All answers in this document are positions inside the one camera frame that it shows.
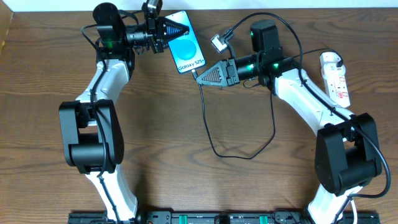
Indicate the white power strip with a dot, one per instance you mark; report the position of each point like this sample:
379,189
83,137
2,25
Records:
337,90

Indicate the blue Samsung Galaxy smartphone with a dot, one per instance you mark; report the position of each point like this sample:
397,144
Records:
185,50

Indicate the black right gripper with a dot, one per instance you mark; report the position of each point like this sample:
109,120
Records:
231,72

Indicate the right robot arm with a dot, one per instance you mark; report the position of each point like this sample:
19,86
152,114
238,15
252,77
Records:
347,153

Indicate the white charger plug adapter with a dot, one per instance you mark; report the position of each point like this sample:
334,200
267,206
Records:
329,65

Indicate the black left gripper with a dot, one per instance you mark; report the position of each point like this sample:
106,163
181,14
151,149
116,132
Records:
158,35

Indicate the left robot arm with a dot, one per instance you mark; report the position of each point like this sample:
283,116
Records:
91,134

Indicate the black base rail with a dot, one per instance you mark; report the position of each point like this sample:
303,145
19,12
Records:
167,217

